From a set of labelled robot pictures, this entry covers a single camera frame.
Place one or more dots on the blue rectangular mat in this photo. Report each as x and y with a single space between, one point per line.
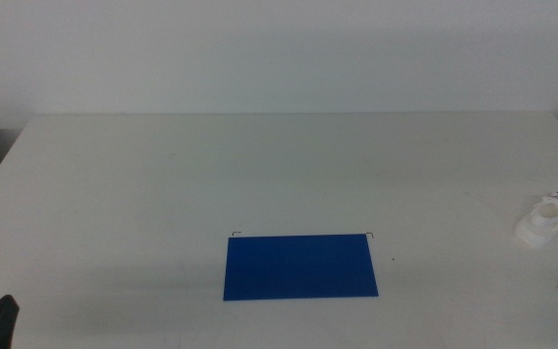
298 269

